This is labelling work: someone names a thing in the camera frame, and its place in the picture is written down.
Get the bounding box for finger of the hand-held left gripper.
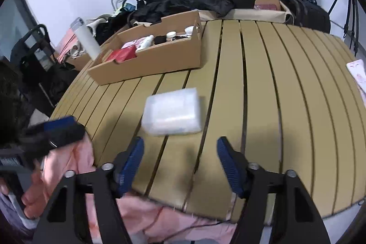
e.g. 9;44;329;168
20;124;86;159
29;115;78;136

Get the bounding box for cardboard box with clothes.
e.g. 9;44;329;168
54;29;115;71

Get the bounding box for thin black cable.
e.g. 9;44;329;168
144;205;229;243

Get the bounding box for pink printed wallet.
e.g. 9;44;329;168
121;39;143;49

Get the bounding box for pile of black clothes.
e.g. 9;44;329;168
94;0;201;44

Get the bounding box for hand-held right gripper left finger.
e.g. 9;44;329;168
33;136;145;244

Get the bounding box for glass sliding door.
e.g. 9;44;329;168
0;0;40;62

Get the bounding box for white thermos bottle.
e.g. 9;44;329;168
70;18;101;60

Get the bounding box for red cardboard box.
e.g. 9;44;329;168
107;47;137;64

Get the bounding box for pink bag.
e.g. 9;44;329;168
54;28;76;62

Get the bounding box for person's left hand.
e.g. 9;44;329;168
22;164;48;219

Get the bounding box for shallow cardboard box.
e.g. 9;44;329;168
87;10;203;86

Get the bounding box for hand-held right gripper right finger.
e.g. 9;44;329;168
216;136;332;244

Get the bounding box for white spray bottle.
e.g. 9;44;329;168
136;35;155;51

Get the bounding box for teal cloth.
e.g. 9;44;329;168
114;2;138;16

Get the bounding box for beige canvas bag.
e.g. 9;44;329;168
199;8;293;26

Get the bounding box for black tripod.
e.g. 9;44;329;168
327;0;360;57

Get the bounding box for black stroller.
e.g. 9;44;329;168
10;24;76;116

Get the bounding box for black suitcase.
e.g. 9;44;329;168
276;0;331;34

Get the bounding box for translucent plastic box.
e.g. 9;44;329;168
141;87;203;136

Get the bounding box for pink puffer jacket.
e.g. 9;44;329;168
43;135;238;244

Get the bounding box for beige clothes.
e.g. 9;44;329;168
70;18;115;59

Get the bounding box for pink printed papers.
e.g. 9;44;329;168
346;59;366;102

